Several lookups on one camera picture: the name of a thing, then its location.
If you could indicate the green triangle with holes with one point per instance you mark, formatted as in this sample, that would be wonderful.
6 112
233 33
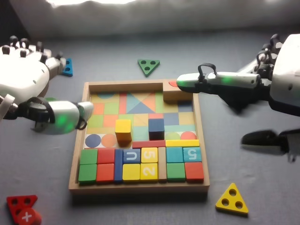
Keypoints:
143 66

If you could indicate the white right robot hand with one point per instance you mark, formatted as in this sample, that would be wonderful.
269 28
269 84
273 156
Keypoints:
286 77

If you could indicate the red triangle with holes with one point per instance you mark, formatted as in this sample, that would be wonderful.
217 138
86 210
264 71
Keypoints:
14 209

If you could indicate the blue triangle with holes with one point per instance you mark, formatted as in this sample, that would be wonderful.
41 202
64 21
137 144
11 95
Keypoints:
69 64

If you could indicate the yellow triangle with holes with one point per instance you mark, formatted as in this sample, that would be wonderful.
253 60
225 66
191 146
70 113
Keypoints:
230 207

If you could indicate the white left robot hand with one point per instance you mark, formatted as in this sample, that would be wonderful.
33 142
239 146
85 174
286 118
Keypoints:
25 75

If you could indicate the natural wood block red semicircle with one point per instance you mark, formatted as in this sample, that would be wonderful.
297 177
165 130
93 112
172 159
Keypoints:
171 96

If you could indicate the grey table cloth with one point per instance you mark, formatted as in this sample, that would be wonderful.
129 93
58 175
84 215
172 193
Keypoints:
234 168

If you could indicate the yellow tall block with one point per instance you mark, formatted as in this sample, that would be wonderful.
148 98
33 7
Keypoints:
123 126

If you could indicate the dark blue tall block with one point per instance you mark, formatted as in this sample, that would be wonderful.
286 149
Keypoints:
156 127

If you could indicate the red cylinder with plus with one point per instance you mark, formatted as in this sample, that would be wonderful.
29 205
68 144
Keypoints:
29 216

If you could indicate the white backdrop sheet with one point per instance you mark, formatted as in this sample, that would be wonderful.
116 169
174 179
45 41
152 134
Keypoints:
164 18

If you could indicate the wooden puzzle tray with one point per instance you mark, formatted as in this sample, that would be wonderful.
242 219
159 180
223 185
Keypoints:
140 188

